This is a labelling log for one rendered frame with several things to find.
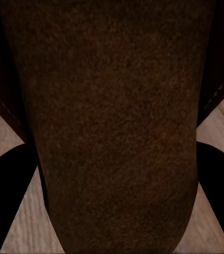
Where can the sandal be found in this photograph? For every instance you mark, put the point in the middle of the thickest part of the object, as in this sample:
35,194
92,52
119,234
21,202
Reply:
108,95

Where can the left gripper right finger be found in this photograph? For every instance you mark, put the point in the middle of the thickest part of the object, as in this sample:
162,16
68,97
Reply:
210,164

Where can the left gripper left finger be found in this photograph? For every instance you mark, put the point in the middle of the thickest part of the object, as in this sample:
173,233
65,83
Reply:
17,167

